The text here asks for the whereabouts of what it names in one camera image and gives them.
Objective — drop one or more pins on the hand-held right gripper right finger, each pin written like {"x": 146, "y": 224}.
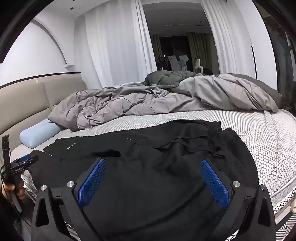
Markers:
{"x": 214, "y": 180}

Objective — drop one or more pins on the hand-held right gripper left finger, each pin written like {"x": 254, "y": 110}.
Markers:
{"x": 91, "y": 180}

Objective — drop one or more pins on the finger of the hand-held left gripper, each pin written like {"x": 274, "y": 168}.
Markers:
{"x": 32, "y": 160}

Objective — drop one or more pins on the black pants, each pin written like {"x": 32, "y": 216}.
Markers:
{"x": 150, "y": 166}

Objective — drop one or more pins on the person's left forearm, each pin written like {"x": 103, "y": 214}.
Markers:
{"x": 9, "y": 220}

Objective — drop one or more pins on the person's left hand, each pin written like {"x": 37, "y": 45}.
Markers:
{"x": 20, "y": 190}

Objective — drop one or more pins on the light blue pillow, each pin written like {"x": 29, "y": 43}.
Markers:
{"x": 37, "y": 134}

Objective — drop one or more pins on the beige padded headboard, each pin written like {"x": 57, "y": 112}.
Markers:
{"x": 23, "y": 104}

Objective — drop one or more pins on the bed with honeycomb patterned sheet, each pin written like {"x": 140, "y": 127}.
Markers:
{"x": 254, "y": 139}

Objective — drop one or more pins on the grey quilted duvet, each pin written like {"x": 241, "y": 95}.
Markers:
{"x": 129, "y": 102}

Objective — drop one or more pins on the white curved chair back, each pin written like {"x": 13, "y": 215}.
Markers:
{"x": 198, "y": 67}

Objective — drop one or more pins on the olive curtain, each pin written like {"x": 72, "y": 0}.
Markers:
{"x": 203, "y": 51}
{"x": 156, "y": 48}

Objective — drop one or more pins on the white curtain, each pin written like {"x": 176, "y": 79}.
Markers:
{"x": 226, "y": 34}
{"x": 115, "y": 46}

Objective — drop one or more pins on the dark glass wardrobe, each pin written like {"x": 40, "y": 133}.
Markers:
{"x": 279, "y": 58}

